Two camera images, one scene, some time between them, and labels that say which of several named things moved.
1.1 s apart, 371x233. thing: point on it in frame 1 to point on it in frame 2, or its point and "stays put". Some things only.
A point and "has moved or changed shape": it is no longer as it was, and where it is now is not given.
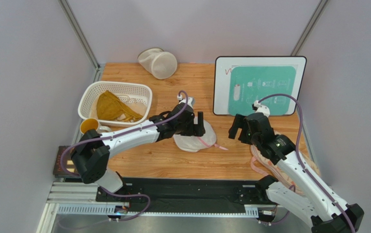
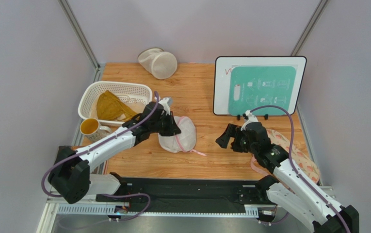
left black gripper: (195, 129) to (173, 129)
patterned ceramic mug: (89, 124) stays put
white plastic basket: (116, 103) stays put
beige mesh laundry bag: (162, 64) stays put
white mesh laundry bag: (196, 143) has moved or changed shape
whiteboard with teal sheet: (239, 81) stays put
